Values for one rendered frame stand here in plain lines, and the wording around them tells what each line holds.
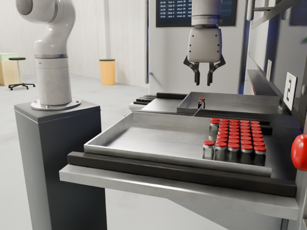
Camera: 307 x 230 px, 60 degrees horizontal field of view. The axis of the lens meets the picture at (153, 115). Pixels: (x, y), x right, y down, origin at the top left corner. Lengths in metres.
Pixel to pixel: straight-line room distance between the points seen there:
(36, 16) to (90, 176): 0.66
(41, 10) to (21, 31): 8.20
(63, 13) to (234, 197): 0.87
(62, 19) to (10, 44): 8.02
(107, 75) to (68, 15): 5.56
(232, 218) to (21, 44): 8.87
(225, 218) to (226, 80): 0.90
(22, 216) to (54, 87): 1.17
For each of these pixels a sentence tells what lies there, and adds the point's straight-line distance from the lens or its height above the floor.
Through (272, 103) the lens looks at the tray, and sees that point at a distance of 1.06.
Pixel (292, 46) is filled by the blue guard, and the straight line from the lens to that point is 0.60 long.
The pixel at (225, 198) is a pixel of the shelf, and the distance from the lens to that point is 0.44.
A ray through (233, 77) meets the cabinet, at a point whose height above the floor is 0.93.
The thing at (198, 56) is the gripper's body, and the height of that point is 1.06.
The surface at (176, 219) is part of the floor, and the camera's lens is 1.83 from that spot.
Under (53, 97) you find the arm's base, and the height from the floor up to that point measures 0.90.
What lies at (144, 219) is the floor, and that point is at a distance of 1.83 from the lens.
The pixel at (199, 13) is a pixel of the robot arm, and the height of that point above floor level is 1.18.
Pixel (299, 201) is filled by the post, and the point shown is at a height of 0.89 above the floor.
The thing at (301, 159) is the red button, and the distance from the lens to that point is 0.32.
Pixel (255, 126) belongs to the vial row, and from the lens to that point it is 0.63.
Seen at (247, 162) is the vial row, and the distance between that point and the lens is 0.51.
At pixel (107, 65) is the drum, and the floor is 0.47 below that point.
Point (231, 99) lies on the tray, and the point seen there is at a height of 0.89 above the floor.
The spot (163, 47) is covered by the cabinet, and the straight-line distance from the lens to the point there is 1.44.
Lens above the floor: 1.12
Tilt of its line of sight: 16 degrees down
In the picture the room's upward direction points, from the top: straight up
